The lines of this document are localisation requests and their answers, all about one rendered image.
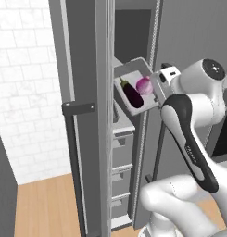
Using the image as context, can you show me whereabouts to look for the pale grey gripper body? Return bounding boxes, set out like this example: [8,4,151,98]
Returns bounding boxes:
[150,70,170,108]

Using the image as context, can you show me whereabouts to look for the purple onion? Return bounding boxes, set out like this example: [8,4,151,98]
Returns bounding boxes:
[135,75,155,95]

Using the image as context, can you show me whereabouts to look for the dark purple eggplant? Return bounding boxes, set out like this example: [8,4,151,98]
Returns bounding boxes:
[119,77,145,109]

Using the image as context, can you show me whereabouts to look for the grey vegetable container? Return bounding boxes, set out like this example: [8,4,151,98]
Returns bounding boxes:
[113,56,161,117]

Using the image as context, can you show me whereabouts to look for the pale grey freezer rack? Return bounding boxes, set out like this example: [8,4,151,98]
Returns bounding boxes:
[112,100,136,135]

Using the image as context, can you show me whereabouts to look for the grey fridge freezer cabinet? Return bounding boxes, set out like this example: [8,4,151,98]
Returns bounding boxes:
[110,0,163,231]

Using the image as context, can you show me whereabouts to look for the grey freezer drawer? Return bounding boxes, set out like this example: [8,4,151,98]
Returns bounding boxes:
[110,193,132,218]
[111,164,133,199]
[111,131,135,169]

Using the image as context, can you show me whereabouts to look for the grey freezer door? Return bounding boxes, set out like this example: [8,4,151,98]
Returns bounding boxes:
[48,0,116,237]

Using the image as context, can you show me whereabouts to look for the grey fridge door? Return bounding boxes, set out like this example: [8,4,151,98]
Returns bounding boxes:
[132,0,227,231]

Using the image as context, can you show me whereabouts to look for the dark grey cabinet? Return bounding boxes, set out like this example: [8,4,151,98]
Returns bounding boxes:
[0,120,19,237]

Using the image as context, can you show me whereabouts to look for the black fridge door handle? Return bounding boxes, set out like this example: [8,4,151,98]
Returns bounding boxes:
[145,62,175,183]

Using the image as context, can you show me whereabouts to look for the black freezer door handle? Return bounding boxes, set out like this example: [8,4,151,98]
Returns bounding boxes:
[61,102,96,237]

